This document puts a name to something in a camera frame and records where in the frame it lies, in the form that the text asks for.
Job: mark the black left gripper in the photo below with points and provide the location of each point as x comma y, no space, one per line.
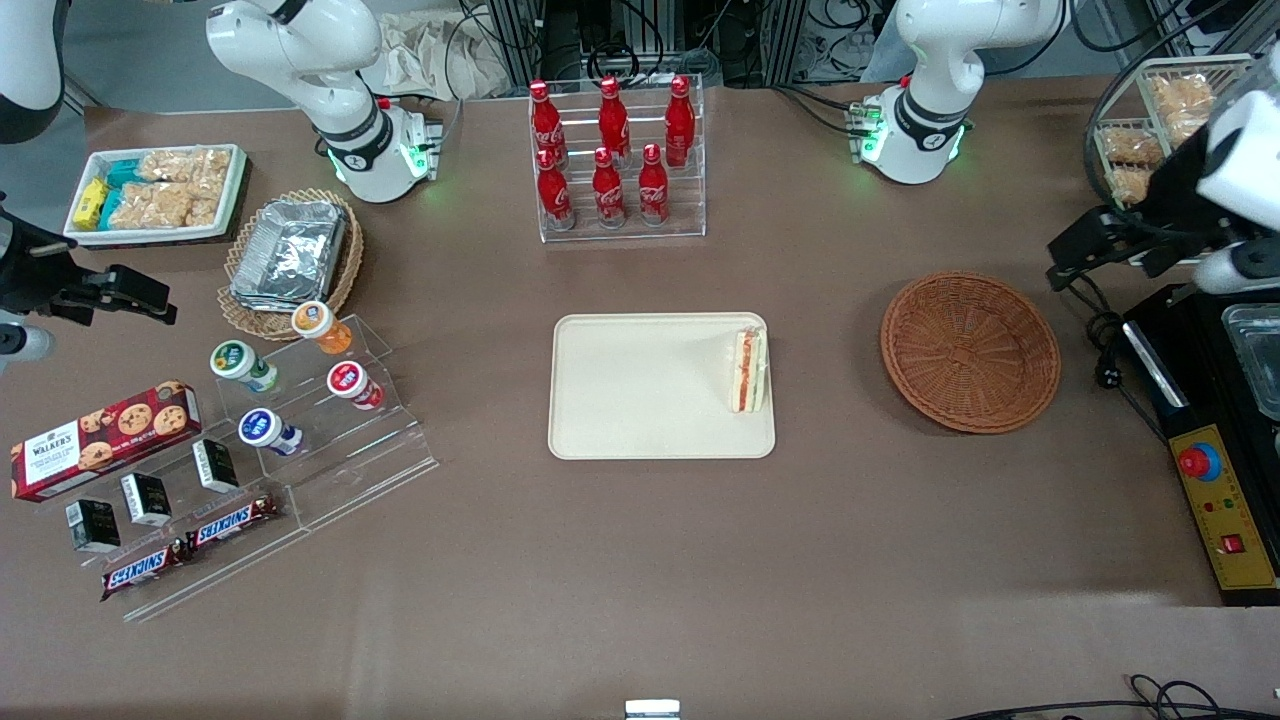
1171,194

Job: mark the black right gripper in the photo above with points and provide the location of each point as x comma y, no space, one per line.
30,278

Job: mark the triangle sandwich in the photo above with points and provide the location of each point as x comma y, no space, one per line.
748,372

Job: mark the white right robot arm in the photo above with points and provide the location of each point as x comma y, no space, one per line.
300,50

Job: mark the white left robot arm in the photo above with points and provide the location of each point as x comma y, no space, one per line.
940,60

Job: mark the white snack tray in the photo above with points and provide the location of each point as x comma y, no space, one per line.
235,190

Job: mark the brown round wicker basket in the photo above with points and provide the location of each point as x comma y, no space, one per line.
970,350

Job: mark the tan oval wicker basket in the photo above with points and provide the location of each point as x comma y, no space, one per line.
345,270

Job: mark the cream rectangular plastic tray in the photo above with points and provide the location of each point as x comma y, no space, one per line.
640,390

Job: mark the yellow snack pack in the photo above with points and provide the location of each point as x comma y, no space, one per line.
90,203

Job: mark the teal snack pack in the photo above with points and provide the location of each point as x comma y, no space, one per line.
122,173
110,210

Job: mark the bagged rice cracker pack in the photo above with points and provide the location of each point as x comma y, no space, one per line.
1182,105
185,165
170,205
1132,146
1130,185

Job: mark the black sealing machine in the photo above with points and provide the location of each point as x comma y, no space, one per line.
1190,380

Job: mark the clear plastic container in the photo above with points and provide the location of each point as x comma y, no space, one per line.
1255,360

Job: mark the red Walkers cookie box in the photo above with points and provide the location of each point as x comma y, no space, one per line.
100,440

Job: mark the green lid gum bottle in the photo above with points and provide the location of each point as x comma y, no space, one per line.
235,360

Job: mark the stacked aluminium foil containers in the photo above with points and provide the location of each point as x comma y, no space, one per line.
290,250

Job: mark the red emergency stop button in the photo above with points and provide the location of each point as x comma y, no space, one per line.
1199,461

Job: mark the orange lid gum bottle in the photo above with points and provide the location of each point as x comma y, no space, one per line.
315,322

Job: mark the small black carton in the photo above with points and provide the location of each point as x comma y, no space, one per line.
215,465
93,525
147,500

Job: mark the blue lid gum bottle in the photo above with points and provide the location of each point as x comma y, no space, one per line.
260,427

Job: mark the red lid gum bottle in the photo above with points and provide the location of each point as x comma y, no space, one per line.
348,380

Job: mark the Snickers chocolate bar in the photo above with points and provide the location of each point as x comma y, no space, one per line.
232,524
140,570

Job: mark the clear acrylic stepped stand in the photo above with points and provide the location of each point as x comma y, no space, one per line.
370,450
230,575

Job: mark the white crumpled cloth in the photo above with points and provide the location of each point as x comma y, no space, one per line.
430,55

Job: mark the clear acrylic bottle rack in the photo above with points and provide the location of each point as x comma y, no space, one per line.
690,215

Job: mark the red cola bottle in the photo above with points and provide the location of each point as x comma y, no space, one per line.
653,190
608,195
555,195
680,120
612,115
545,120

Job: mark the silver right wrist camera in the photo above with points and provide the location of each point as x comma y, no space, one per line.
25,345

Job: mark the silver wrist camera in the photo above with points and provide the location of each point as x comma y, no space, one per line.
25,345
1235,268

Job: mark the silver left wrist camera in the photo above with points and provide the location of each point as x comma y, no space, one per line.
1235,268

